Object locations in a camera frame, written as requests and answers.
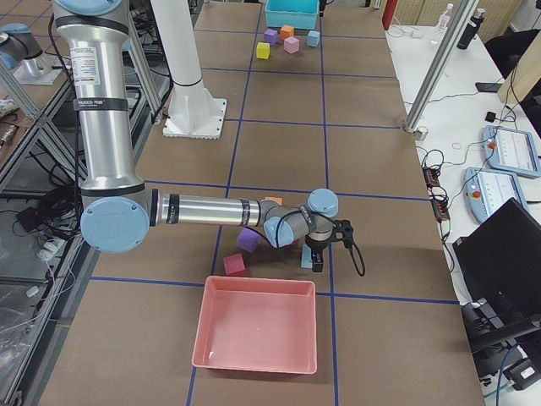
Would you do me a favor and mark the pink plastic bin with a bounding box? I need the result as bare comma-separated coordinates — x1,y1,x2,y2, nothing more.
192,276,318,375

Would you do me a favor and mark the black laptop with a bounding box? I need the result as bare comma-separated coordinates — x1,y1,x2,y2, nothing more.
451,196,541,314

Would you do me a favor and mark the black water bottle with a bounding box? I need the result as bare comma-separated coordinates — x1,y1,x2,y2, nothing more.
456,8,485,50

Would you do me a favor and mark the teach pendant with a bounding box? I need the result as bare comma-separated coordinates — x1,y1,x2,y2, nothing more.
482,125,540,178
464,167,529,222

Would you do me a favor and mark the red foam block near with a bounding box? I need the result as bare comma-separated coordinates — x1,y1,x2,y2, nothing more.
287,239,299,249

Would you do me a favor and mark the teach pendant near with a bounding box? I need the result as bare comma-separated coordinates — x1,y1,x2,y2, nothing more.
464,167,529,222

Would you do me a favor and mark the yellow foam block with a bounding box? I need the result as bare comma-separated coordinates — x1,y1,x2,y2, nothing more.
256,42,271,60

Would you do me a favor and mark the light blue block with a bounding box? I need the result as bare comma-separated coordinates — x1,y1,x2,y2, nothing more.
300,244,313,269
306,30,320,47

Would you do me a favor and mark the aluminium frame post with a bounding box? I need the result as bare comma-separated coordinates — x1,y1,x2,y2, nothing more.
403,0,478,133

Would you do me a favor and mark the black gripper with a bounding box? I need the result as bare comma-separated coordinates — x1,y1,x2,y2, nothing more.
304,231,331,272

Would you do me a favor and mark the clear sanitizer bottle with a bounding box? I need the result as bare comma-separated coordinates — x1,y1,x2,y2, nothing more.
434,3,454,35

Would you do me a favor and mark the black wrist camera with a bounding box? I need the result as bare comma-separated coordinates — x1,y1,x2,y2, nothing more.
333,220,354,250

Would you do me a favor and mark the cyan plastic bin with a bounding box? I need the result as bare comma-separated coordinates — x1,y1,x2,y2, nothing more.
265,0,320,30

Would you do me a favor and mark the orange foam block right side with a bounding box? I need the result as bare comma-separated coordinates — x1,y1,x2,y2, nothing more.
264,196,282,206

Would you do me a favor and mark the purple foam block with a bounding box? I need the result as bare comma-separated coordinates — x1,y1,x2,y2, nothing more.
237,228,261,254
264,28,278,46

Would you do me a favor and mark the purple foam block left side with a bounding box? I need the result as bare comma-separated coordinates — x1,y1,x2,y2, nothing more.
264,28,278,46

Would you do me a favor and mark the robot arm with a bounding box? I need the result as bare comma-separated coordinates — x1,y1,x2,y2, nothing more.
53,1,338,272

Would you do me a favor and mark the red foam block far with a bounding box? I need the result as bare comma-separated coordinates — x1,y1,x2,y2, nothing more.
223,253,247,277

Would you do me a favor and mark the red foam block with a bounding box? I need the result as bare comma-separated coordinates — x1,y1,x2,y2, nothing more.
287,239,299,249
223,253,247,277

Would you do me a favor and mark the pink foam block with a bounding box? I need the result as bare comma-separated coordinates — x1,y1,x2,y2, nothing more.
283,36,300,54

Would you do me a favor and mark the teach pendant far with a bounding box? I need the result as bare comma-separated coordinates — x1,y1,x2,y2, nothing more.
482,125,540,178

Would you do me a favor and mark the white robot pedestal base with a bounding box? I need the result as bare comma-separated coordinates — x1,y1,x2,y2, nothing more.
151,0,227,140

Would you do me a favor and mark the orange foam block left side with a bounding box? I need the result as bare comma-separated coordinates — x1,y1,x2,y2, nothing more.
280,25,294,40

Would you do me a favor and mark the black phone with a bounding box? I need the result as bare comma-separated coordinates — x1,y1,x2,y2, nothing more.
474,82,502,93

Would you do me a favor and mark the orange foam block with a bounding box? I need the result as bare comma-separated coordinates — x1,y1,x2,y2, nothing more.
264,196,282,206
280,25,294,40

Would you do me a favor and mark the purple foam block right side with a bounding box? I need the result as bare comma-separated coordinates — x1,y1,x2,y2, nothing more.
237,228,261,254

